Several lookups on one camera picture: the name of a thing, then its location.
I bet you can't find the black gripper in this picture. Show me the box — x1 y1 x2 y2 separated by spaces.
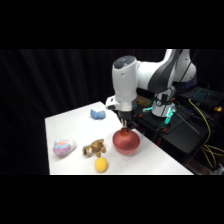
118 109 136 131

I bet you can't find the pink bowl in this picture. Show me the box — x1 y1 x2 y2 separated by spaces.
112 129 141 156

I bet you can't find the yellow ball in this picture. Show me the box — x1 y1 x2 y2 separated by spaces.
94 157 109 174

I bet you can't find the blue plush toy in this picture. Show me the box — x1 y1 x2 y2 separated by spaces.
89 108 107 120

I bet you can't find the brown tiger plush toy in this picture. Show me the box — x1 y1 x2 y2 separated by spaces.
82 138 108 159

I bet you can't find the black robot stand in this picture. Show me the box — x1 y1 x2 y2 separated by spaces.
133 97 224 167

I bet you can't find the pastel white pink plush toy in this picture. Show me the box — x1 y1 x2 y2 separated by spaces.
52 137 77 157

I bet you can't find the black laptop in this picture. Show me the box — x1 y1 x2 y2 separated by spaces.
180 85 224 110

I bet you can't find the black curtain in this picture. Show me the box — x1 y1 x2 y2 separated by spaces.
0 49 224 176

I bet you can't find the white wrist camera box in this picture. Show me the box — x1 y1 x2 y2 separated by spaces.
105 95 120 111

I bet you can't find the yellow cable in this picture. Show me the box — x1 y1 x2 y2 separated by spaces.
188 98 224 170

